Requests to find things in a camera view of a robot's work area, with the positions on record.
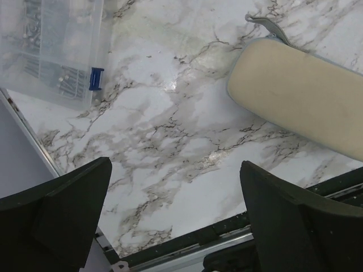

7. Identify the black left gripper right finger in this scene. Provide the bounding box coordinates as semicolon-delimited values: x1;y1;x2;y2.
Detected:
240;161;362;271

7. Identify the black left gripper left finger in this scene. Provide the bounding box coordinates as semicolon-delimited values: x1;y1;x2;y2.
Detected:
1;157;112;271

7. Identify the beige zippered umbrella case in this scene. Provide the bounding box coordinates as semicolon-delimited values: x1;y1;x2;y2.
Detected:
227;15;362;160

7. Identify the clear plastic screw box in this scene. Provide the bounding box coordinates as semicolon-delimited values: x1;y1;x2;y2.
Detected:
1;0;117;110

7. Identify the aluminium frame rail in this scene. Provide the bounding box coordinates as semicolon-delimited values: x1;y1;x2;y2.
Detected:
1;87;362;271

